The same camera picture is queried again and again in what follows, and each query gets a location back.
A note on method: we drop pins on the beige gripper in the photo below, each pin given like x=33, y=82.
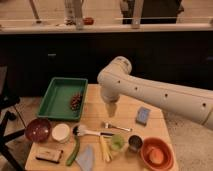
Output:
x=111, y=109

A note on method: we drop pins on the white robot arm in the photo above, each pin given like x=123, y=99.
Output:
x=193, y=103

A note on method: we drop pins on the silver fork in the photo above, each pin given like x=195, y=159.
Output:
x=108, y=126

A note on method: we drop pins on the blue sponge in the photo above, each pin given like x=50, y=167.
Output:
x=142, y=115

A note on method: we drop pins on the yellow corn cob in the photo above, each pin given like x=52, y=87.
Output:
x=106, y=154

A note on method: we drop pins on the green plastic cup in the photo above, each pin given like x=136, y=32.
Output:
x=117, y=142

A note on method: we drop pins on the small metal cup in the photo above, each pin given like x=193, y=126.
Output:
x=135, y=143

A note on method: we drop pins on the green plastic tray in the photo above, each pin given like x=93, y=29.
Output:
x=55, y=104

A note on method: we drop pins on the green cucumber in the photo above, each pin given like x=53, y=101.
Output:
x=74, y=153

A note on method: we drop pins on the white round container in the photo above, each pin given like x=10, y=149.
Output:
x=61, y=133

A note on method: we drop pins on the blue-grey cloth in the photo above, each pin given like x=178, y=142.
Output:
x=86, y=159

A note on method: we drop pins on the orange bowl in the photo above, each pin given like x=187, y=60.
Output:
x=156, y=155

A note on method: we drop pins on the dark red bowl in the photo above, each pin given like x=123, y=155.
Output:
x=38, y=130

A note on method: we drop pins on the wooden black eraser block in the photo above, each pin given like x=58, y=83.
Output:
x=49, y=155

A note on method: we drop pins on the red object on counter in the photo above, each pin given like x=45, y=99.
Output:
x=88, y=21

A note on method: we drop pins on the black chair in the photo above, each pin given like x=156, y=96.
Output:
x=8, y=99

